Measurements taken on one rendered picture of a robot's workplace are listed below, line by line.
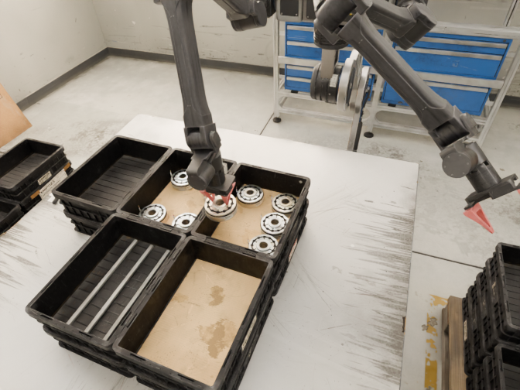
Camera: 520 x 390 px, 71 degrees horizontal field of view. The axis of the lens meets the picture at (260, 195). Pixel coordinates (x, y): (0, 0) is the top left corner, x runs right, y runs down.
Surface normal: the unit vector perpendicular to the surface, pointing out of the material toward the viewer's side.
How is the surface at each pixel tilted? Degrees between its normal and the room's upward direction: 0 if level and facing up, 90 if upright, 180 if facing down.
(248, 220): 0
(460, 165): 72
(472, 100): 90
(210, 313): 0
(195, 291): 0
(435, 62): 90
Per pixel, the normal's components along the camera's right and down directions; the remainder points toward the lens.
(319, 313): -0.04, -0.72
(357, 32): -0.40, 0.61
